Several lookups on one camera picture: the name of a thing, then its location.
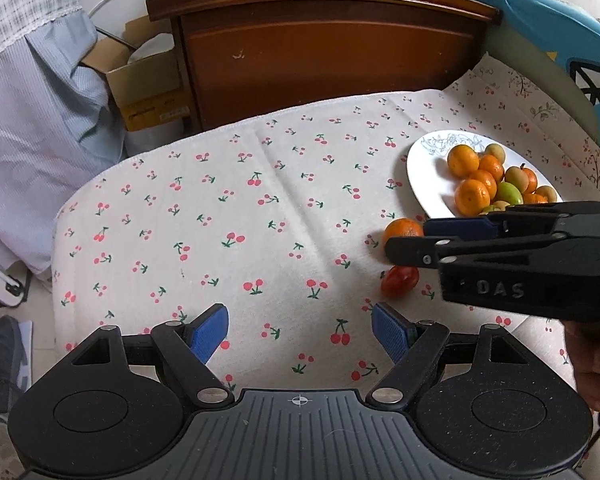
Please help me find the white stand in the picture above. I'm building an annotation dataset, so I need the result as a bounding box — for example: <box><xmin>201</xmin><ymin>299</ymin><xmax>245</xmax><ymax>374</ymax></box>
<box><xmin>0</xmin><ymin>252</ymin><xmax>31</xmax><ymax>307</ymax></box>

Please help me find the blue cushion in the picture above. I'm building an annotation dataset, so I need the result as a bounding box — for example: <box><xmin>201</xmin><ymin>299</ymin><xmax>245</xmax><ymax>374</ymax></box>
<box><xmin>412</xmin><ymin>0</ymin><xmax>600</xmax><ymax>146</ymax></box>

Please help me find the person's right hand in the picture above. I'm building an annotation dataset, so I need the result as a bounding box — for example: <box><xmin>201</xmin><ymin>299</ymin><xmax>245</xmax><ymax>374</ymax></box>
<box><xmin>564</xmin><ymin>321</ymin><xmax>600</xmax><ymax>415</ymax></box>

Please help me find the white tube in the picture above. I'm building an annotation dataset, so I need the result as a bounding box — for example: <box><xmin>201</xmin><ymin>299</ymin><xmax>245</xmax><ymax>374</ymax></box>
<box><xmin>86</xmin><ymin>0</ymin><xmax>126</xmax><ymax>23</ymax></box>

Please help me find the checked lace-trimmed cloth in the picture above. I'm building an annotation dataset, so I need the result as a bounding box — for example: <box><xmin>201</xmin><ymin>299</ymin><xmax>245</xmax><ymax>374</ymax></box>
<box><xmin>0</xmin><ymin>0</ymin><xmax>83</xmax><ymax>68</ymax></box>

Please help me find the brown wooden headboard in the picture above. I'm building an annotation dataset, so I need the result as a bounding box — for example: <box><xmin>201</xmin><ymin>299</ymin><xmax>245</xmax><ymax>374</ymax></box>
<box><xmin>145</xmin><ymin>0</ymin><xmax>497</xmax><ymax>136</ymax></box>

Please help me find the red cherry tomato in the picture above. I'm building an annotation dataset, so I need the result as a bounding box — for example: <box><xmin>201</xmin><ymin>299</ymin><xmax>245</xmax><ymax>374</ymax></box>
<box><xmin>381</xmin><ymin>266</ymin><xmax>420</xmax><ymax>298</ymax></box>

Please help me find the large orange tangerine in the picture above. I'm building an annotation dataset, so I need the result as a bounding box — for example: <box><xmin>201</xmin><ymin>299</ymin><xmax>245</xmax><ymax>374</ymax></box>
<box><xmin>447</xmin><ymin>144</ymin><xmax>480</xmax><ymax>179</ymax></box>

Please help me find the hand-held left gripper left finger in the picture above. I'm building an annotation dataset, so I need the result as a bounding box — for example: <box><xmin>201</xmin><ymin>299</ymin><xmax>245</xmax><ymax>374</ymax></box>
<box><xmin>72</xmin><ymin>303</ymin><xmax>237</xmax><ymax>407</ymax></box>

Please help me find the white plate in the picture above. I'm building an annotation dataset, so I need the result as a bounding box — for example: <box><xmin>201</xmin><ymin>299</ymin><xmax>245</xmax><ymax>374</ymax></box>
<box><xmin>406</xmin><ymin>130</ymin><xmax>566</xmax><ymax>218</ymax></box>

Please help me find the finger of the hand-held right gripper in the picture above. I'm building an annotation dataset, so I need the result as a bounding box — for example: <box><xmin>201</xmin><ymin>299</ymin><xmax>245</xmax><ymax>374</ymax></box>
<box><xmin>422</xmin><ymin>201</ymin><xmax>600</xmax><ymax>242</ymax></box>
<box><xmin>383</xmin><ymin>231</ymin><xmax>582</xmax><ymax>267</ymax></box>

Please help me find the light blue cloth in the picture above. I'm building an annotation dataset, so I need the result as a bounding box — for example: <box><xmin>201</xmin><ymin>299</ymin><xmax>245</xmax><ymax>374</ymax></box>
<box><xmin>0</xmin><ymin>10</ymin><xmax>128</xmax><ymax>276</ymax></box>

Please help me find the open brown cardboard box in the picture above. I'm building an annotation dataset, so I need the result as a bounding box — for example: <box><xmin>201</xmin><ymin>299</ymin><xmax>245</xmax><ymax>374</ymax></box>
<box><xmin>82</xmin><ymin>15</ymin><xmax>193</xmax><ymax>133</ymax></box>

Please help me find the white dish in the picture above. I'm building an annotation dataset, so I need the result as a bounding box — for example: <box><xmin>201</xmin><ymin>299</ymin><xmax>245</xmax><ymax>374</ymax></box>
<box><xmin>126</xmin><ymin>32</ymin><xmax>176</xmax><ymax>65</ymax></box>

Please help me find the beige floral cloth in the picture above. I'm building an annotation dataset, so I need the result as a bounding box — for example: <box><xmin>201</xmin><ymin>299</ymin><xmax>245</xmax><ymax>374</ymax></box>
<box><xmin>442</xmin><ymin>51</ymin><xmax>600</xmax><ymax>211</ymax></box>

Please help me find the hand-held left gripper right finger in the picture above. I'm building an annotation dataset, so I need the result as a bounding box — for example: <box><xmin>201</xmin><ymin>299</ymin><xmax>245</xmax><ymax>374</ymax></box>
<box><xmin>365</xmin><ymin>302</ymin><xmax>535</xmax><ymax>407</ymax></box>

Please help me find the cherry print tablecloth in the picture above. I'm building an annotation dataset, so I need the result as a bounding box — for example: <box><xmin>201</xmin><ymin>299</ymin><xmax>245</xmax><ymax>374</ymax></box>
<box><xmin>50</xmin><ymin>89</ymin><xmax>600</xmax><ymax>411</ymax></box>

